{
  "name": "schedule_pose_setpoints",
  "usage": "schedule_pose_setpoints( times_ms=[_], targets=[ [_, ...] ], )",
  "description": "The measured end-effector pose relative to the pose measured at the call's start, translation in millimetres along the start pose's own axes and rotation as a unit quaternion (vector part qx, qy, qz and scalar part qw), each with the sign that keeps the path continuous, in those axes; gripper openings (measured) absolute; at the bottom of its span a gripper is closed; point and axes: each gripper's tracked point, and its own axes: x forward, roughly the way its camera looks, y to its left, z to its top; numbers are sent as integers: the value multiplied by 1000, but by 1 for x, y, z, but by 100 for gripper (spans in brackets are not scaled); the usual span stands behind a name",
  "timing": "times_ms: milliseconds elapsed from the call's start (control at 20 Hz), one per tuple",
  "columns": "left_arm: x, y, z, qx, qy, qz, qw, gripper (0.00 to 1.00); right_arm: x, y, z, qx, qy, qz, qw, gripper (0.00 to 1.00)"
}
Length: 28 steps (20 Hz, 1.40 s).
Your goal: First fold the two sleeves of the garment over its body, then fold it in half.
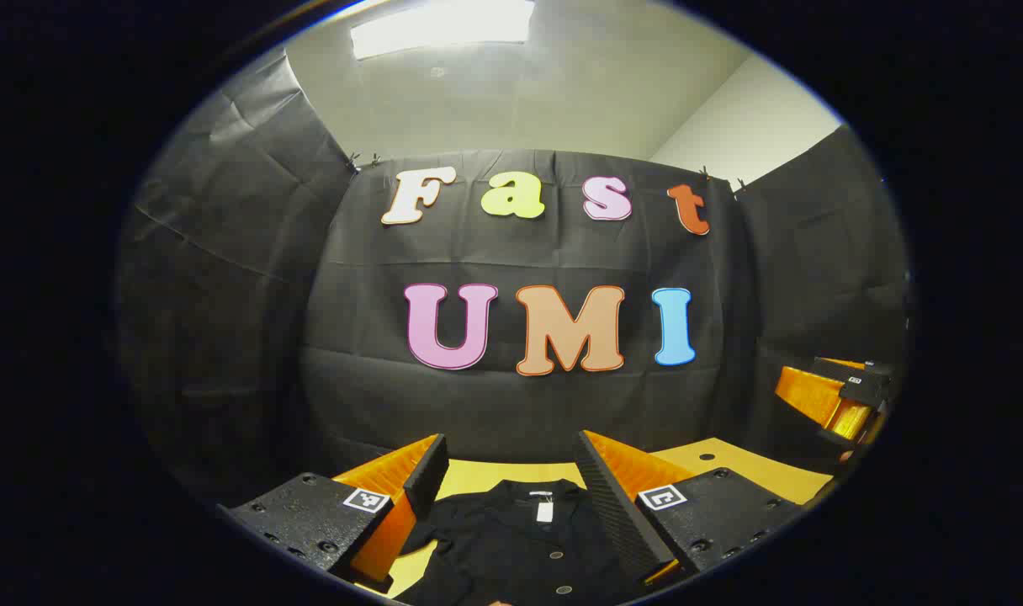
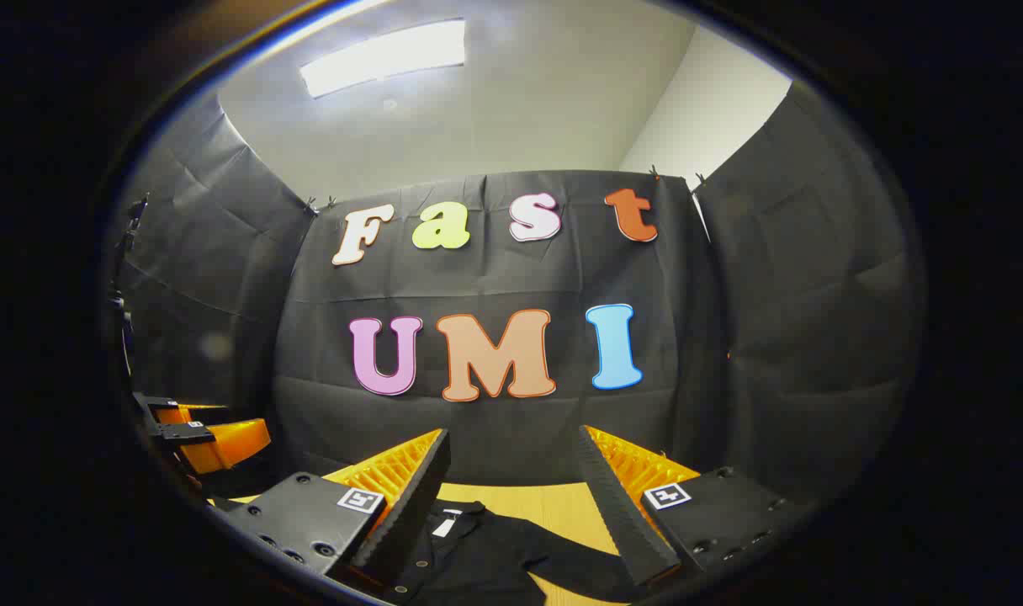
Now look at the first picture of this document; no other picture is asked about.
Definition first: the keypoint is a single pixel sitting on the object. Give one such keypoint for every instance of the black backdrop cloth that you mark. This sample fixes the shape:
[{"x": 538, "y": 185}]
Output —
[{"x": 528, "y": 404}]

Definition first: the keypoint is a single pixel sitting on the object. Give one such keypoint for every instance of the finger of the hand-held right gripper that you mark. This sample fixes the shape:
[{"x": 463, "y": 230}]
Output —
[{"x": 814, "y": 397}]

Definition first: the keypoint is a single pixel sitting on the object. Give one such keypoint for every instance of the black button-up jacket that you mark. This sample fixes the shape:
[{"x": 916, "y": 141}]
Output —
[{"x": 511, "y": 547}]

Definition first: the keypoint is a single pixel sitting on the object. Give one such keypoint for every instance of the ceiling light panel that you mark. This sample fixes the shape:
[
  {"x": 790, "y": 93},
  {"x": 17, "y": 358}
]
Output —
[{"x": 440, "y": 25}]

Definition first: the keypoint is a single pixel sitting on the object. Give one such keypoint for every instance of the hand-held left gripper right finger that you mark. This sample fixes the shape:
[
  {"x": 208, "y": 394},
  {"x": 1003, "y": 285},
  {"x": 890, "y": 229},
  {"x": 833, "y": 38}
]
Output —
[{"x": 612, "y": 505}]

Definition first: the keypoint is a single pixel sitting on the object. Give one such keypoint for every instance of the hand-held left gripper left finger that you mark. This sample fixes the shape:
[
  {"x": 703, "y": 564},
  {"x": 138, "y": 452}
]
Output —
[{"x": 428, "y": 480}]

